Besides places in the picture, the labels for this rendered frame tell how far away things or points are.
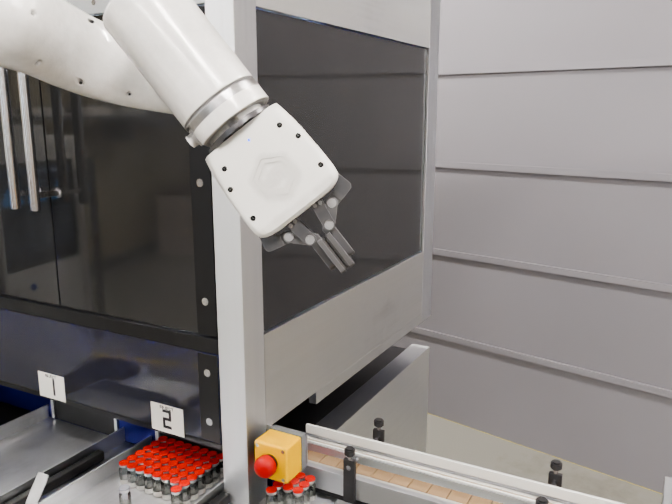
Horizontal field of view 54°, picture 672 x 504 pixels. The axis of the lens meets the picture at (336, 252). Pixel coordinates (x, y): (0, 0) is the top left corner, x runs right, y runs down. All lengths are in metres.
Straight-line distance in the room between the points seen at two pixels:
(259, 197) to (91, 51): 0.24
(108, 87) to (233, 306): 0.56
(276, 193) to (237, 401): 0.69
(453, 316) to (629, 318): 0.87
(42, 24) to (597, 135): 2.59
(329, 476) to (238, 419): 0.22
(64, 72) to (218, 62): 0.17
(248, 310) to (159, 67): 0.64
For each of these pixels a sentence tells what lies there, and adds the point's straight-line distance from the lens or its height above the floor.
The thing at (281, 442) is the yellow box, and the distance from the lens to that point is 1.25.
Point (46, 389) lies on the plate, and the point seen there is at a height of 1.01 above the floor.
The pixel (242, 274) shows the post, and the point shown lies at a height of 1.34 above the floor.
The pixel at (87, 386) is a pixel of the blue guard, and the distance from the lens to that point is 1.54.
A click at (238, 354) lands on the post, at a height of 1.19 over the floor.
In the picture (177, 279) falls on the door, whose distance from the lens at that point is 1.28.
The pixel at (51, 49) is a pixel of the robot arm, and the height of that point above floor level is 1.68.
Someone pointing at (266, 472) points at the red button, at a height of 0.99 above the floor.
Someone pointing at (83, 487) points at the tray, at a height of 0.89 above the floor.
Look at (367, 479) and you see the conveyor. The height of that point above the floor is 0.93.
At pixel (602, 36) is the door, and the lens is 3.04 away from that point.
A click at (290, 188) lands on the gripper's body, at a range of 0.62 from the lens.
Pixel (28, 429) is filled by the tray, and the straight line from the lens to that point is 1.77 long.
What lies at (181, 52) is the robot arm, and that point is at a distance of 0.64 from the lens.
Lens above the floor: 1.62
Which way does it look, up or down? 12 degrees down
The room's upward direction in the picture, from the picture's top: straight up
